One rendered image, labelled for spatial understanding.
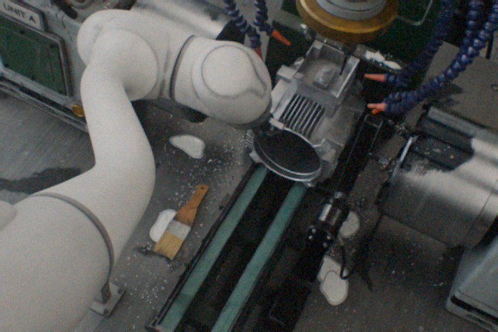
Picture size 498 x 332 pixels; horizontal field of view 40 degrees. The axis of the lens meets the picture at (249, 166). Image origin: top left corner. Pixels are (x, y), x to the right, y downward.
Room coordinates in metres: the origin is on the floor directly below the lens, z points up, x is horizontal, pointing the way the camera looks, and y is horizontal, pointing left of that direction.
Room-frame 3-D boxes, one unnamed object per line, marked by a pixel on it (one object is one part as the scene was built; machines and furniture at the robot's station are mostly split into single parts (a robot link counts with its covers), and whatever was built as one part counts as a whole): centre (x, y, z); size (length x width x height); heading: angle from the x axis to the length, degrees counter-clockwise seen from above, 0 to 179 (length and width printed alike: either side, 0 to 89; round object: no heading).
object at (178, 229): (0.74, 0.12, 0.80); 0.21 x 0.05 x 0.01; 165
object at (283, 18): (1.06, -0.15, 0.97); 0.30 x 0.11 x 0.34; 73
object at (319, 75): (0.95, -0.11, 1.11); 0.12 x 0.11 x 0.07; 163
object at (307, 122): (0.91, -0.10, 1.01); 0.20 x 0.19 x 0.19; 163
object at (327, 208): (0.84, -0.26, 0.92); 0.45 x 0.13 x 0.24; 163
